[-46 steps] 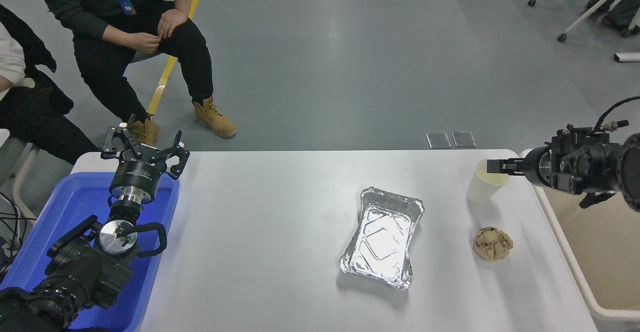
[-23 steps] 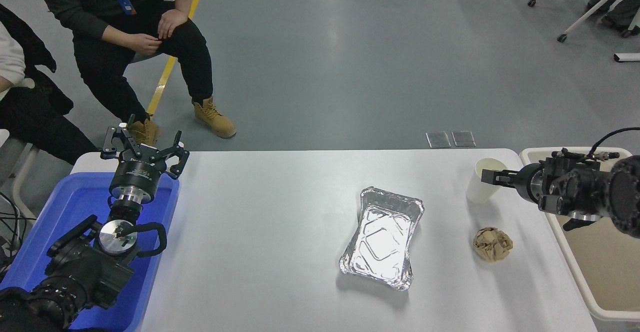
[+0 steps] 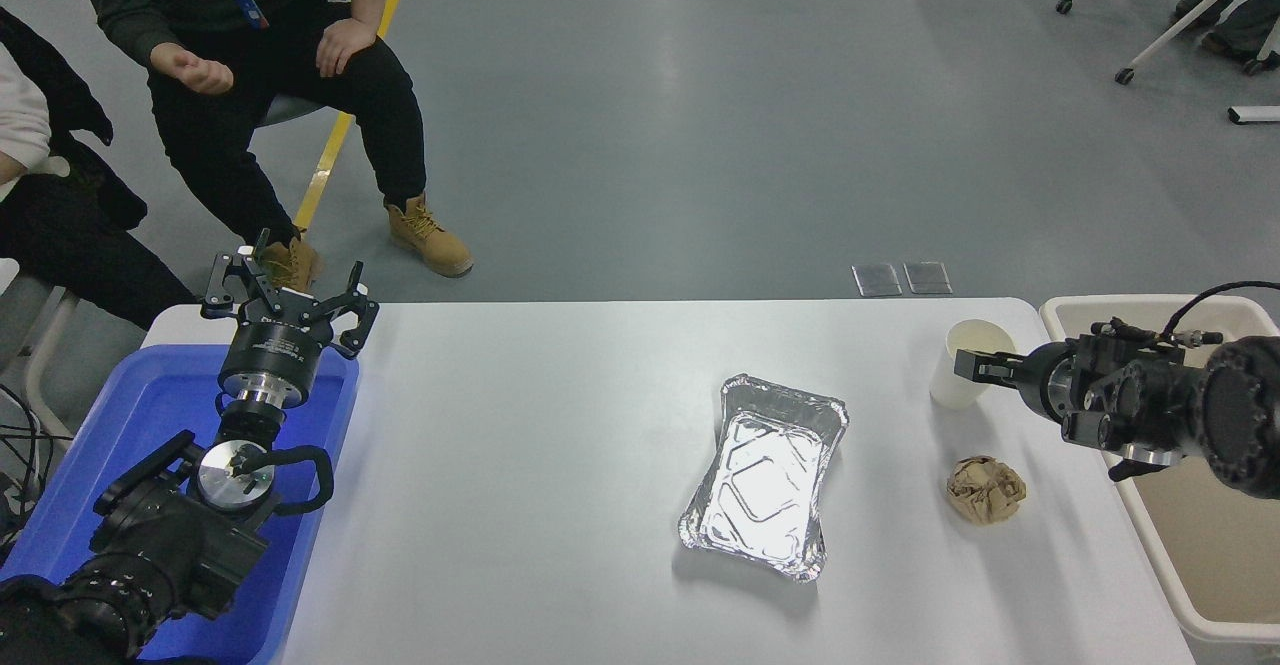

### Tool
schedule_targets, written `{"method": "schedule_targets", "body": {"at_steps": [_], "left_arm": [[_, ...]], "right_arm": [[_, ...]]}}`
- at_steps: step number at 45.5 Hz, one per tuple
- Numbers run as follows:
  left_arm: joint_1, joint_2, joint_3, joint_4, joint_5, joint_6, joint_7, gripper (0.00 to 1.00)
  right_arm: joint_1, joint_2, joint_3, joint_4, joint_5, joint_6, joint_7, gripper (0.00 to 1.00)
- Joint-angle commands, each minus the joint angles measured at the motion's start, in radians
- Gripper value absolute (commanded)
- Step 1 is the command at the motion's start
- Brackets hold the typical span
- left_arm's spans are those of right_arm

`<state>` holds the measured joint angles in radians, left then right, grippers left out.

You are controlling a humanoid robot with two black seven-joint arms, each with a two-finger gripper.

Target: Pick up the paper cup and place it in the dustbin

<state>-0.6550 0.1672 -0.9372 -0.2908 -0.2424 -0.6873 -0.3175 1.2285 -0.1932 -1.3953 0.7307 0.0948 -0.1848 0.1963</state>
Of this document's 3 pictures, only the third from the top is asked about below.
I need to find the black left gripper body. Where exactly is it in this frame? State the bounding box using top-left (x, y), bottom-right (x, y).
top-left (219, 307), bottom-right (337, 393)

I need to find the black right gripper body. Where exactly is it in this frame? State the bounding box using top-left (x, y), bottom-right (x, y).
top-left (1018, 342), bottom-right (1074, 424)

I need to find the white paper cup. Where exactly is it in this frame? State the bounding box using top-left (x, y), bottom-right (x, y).
top-left (929, 319), bottom-right (1017, 410)

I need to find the person's right hand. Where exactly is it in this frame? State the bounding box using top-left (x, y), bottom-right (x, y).
top-left (149, 42), bottom-right (235, 96)

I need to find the person's left hand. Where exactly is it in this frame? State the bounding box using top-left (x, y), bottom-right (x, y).
top-left (314, 17), bottom-right (380, 79)

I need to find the silver floor plate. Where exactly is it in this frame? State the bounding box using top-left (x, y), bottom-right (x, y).
top-left (903, 261), bottom-right (954, 296)
top-left (852, 263), bottom-right (903, 298)

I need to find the crumpled tan paper ball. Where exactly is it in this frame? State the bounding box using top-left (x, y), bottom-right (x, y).
top-left (946, 456), bottom-right (1028, 526)

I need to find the blue plastic tray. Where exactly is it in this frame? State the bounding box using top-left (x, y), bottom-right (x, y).
top-left (0, 345), bottom-right (361, 665)

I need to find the person in black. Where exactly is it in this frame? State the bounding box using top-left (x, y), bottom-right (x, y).
top-left (0, 7), bottom-right (197, 332)

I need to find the grey wheeled chair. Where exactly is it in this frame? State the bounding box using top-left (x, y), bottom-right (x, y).
top-left (0, 275), bottom-right (81, 436)

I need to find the large pale bin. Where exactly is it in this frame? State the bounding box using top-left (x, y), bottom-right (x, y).
top-left (1040, 294), bottom-right (1280, 646)

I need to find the silver foil tray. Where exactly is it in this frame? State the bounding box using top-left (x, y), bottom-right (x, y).
top-left (678, 374), bottom-right (851, 584)

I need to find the distant seated person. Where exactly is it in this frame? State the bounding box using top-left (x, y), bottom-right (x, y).
top-left (1170, 0), bottom-right (1280, 76)

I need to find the black cable bundle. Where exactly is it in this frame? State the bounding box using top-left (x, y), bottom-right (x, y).
top-left (0, 383), bottom-right (49, 551)

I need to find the white wheeled chair frame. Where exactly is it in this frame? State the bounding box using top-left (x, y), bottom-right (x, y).
top-left (1056, 0), bottom-right (1280, 86)

